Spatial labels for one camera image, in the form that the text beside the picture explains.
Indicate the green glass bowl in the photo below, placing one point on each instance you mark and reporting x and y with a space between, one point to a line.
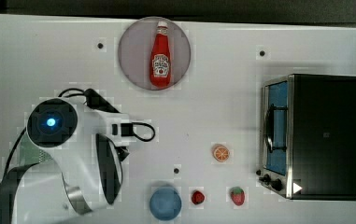
29 153

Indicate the black toaster oven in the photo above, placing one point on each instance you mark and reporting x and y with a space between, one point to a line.
309 137

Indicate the blue bowl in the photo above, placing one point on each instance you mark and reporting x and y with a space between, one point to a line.
165 203

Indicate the large red strawberry toy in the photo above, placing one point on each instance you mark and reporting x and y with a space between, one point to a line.
237 195

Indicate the red ketchup bottle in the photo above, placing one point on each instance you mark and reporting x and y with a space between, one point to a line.
160 59

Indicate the small red strawberry toy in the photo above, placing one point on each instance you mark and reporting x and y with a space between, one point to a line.
198 197

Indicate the orange slice toy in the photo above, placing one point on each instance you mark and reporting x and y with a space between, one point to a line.
220 153

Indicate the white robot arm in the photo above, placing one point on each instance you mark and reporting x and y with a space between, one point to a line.
84 173

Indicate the grey round plate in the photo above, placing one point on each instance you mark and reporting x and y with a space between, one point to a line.
135 49

